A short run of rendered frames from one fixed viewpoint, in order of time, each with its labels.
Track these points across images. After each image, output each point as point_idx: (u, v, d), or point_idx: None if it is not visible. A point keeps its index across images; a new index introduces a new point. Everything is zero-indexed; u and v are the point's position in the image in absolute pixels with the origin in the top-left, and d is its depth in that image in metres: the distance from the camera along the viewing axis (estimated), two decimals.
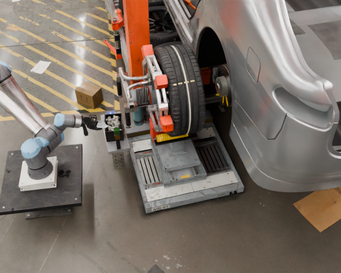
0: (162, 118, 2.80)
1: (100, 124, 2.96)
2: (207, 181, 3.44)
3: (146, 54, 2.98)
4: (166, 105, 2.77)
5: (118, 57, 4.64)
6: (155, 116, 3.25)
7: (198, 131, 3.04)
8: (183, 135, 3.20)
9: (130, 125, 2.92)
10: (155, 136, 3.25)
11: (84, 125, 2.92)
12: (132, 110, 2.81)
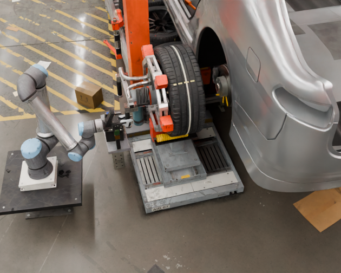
0: (162, 118, 2.80)
1: (122, 119, 2.92)
2: (207, 181, 3.44)
3: (146, 54, 2.98)
4: (166, 105, 2.77)
5: (118, 57, 4.64)
6: (155, 116, 3.25)
7: (198, 131, 3.04)
8: (183, 135, 3.20)
9: (130, 125, 2.92)
10: (155, 136, 3.25)
11: None
12: (132, 110, 2.81)
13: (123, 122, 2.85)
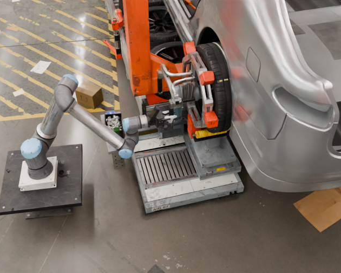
0: (207, 115, 2.82)
1: (165, 116, 2.95)
2: (207, 181, 3.44)
3: (189, 51, 3.00)
4: (211, 102, 2.79)
5: (118, 57, 4.64)
6: (194, 112, 3.28)
7: None
8: (222, 131, 3.23)
9: (173, 121, 2.95)
10: (193, 132, 3.28)
11: None
12: (177, 106, 2.84)
13: (167, 118, 2.87)
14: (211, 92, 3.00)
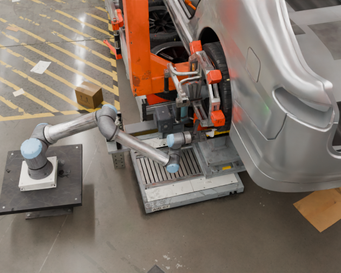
0: (213, 113, 2.83)
1: None
2: (207, 181, 3.44)
3: (195, 50, 3.01)
4: (218, 100, 2.80)
5: (118, 57, 4.64)
6: (199, 111, 3.29)
7: None
8: (228, 130, 3.24)
9: (179, 119, 2.95)
10: None
11: None
12: (184, 105, 2.85)
13: (209, 129, 3.04)
14: (218, 91, 3.01)
